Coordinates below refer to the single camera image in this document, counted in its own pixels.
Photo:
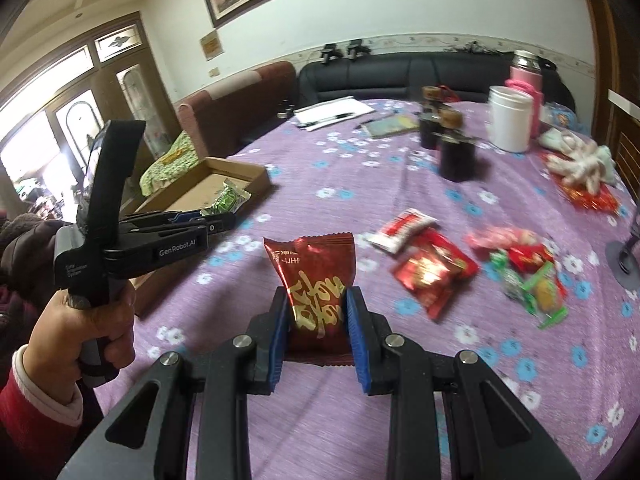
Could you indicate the green snack packet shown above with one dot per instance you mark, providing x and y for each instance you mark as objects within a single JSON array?
[{"x": 225, "y": 200}]

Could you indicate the black leather sofa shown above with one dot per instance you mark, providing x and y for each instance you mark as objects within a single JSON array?
[{"x": 390, "y": 75}]

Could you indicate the person's left forearm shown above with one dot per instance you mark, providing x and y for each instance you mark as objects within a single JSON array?
[{"x": 30, "y": 425}]

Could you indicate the yellowish booklet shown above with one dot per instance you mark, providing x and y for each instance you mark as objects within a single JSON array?
[{"x": 392, "y": 125}]

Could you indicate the red bag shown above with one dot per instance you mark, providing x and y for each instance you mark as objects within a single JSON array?
[{"x": 449, "y": 94}]

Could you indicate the black stand base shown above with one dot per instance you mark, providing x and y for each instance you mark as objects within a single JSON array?
[{"x": 622, "y": 260}]

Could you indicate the red gift packet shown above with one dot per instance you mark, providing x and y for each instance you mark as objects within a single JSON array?
[{"x": 590, "y": 200}]

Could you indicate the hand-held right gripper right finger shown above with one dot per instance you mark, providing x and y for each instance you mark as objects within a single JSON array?
[{"x": 357, "y": 340}]

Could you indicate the person's left hand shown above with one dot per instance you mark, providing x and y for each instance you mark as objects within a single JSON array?
[{"x": 55, "y": 330}]

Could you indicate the brown wooden door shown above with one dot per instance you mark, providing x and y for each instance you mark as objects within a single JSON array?
[{"x": 612, "y": 85}]

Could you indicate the green and red candy packet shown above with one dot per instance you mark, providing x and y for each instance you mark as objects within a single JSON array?
[{"x": 507, "y": 275}]

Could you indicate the dark red gold-print snack packet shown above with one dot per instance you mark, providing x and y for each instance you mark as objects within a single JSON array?
[
  {"x": 425, "y": 285},
  {"x": 312, "y": 280}
]

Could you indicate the spare black gripper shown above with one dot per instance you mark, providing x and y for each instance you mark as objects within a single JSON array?
[
  {"x": 357, "y": 49},
  {"x": 330, "y": 54}
]

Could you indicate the black pen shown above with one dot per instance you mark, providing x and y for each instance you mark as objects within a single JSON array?
[{"x": 335, "y": 116}]

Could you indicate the dark jar with wooden lid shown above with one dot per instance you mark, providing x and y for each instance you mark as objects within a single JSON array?
[
  {"x": 431, "y": 130},
  {"x": 457, "y": 157}
]

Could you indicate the wall switch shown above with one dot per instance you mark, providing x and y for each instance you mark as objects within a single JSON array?
[{"x": 214, "y": 71}]

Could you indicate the white plastic container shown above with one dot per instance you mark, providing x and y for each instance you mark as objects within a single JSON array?
[{"x": 509, "y": 120}]

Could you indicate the red and white snack packet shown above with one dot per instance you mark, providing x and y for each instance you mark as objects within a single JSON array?
[{"x": 400, "y": 227}]

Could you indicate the brown armchair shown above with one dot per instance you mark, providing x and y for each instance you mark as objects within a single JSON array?
[{"x": 235, "y": 105}]

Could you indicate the pink snack packet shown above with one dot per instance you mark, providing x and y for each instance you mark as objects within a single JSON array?
[{"x": 495, "y": 240}]

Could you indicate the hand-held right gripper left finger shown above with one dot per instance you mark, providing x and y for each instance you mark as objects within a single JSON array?
[{"x": 280, "y": 332}]

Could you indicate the purple floral tablecloth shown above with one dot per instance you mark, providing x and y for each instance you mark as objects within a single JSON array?
[{"x": 350, "y": 175}]

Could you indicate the blue patterned bag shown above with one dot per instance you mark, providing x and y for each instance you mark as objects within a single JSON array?
[{"x": 560, "y": 115}]

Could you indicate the white paper sheets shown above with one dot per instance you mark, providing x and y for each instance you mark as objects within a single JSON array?
[{"x": 332, "y": 107}]

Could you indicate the green floral blanket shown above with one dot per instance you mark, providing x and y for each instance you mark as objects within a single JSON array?
[{"x": 170, "y": 160}]

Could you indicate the pink thermos flask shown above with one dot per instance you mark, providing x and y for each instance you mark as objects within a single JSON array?
[{"x": 525, "y": 67}]

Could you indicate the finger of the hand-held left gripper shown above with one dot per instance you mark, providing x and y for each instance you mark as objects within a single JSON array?
[
  {"x": 220, "y": 222},
  {"x": 185, "y": 216}
]

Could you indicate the shallow cardboard box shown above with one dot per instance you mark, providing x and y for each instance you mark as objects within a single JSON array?
[{"x": 210, "y": 177}]

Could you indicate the wooden glass-panel door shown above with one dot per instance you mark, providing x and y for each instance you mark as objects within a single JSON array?
[{"x": 120, "y": 85}]

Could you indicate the yellow wall notice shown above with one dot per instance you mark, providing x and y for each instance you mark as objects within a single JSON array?
[{"x": 211, "y": 45}]

